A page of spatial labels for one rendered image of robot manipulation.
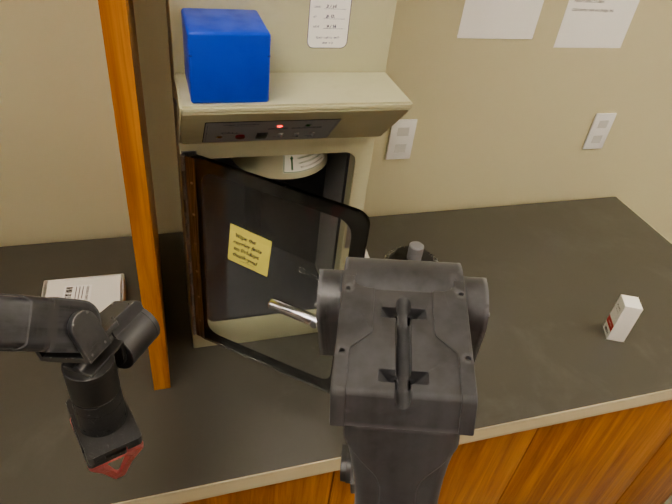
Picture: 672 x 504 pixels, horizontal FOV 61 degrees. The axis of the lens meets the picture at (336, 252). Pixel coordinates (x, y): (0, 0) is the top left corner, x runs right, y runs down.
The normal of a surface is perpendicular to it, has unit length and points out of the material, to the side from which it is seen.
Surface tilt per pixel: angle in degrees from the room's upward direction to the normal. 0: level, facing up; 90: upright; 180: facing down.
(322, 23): 90
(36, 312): 65
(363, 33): 90
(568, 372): 0
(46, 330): 69
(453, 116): 90
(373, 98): 0
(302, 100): 0
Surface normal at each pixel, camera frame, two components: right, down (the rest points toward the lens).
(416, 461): -0.09, 0.32
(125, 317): 0.91, -0.04
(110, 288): 0.11, -0.78
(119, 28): 0.28, 0.61
